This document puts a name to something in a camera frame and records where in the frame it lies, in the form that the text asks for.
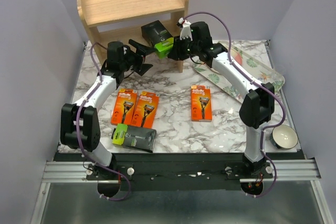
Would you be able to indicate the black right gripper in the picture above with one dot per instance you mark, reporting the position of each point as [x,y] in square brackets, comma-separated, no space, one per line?
[175,53]

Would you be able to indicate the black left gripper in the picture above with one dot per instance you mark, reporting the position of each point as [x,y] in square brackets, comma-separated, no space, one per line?
[140,67]

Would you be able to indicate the black green razor box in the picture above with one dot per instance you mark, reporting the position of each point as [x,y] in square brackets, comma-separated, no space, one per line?
[158,37]
[134,137]

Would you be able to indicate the orange razor box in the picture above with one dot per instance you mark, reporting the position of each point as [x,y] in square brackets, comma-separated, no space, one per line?
[201,105]
[124,107]
[145,110]

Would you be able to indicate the light wooden two-tier shelf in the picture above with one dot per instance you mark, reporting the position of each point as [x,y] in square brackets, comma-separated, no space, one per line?
[95,13]

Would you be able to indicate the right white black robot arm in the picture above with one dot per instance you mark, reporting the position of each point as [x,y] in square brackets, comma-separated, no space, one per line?
[258,104]

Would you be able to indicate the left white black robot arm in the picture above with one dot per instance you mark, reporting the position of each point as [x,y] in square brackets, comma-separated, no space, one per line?
[80,127]

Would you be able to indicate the pink cream round plate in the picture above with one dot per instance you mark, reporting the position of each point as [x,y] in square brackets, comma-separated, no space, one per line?
[236,56]

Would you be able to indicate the clear floral tray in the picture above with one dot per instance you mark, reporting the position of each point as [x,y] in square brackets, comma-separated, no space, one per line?
[255,61]

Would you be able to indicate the black green razor box front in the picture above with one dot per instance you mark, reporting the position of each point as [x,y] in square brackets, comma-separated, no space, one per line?
[134,137]

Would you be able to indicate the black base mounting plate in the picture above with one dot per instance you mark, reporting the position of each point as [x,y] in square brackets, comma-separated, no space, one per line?
[182,172]

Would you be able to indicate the white dark-rimmed bowl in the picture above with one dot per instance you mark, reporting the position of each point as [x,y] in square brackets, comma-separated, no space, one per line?
[284,137]

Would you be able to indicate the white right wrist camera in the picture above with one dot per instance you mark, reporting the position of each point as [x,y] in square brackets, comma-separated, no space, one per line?
[185,26]

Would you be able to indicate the aluminium rail frame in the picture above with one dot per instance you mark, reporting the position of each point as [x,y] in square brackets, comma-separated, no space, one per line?
[65,197]

